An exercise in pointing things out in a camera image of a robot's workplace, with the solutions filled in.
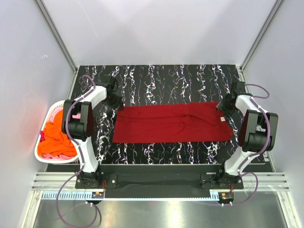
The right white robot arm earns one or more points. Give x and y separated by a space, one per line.
258 131

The left aluminium frame post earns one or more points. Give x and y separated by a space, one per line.
55 33

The right aluminium frame post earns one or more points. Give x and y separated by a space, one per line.
266 25

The pink t-shirt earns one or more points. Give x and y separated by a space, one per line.
57 112

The orange t-shirt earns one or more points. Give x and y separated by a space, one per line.
54 140

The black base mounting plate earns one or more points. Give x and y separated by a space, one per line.
206 176

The magenta garment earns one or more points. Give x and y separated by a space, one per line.
42 136

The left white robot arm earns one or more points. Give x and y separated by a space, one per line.
78 120

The white plastic laundry basket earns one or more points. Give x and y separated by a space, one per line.
57 148

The red t-shirt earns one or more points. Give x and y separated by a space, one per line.
171 123

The slotted cable duct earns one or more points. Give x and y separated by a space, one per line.
111 195

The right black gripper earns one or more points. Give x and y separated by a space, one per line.
221 105

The aluminium frame post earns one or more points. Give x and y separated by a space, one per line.
266 25
55 33

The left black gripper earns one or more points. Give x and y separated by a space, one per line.
118 105

